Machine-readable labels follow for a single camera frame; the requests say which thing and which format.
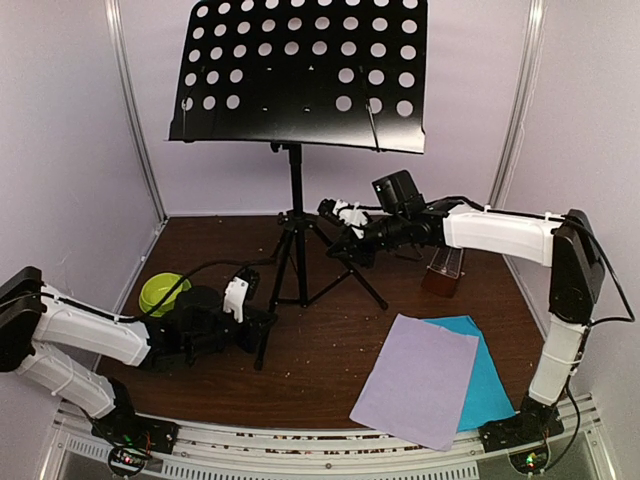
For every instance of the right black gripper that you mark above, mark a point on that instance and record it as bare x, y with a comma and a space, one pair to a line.
360, 253

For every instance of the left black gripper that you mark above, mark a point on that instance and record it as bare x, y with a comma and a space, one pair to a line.
253, 323

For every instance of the lilac sheet music paper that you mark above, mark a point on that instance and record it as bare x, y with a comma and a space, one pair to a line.
417, 388

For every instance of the black perforated music stand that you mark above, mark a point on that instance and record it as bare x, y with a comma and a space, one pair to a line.
297, 73

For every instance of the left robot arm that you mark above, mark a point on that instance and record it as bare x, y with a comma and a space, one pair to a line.
179, 323

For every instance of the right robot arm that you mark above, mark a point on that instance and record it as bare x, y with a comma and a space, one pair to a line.
564, 243

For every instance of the wooden metronome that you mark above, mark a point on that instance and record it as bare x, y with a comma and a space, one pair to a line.
444, 272

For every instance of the green bowl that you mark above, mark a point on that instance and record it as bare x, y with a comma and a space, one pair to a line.
155, 289

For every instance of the cyan paper sheet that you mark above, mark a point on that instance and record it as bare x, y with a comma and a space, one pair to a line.
486, 398

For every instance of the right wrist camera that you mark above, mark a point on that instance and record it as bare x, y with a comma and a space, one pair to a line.
351, 219

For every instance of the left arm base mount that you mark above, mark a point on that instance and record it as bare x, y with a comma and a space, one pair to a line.
133, 440

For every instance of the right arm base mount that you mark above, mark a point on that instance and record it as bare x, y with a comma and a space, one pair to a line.
525, 438

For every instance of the aluminium front rail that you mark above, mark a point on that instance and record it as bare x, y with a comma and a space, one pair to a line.
210, 451

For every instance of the left aluminium frame post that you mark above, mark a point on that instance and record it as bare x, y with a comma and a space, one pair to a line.
118, 41

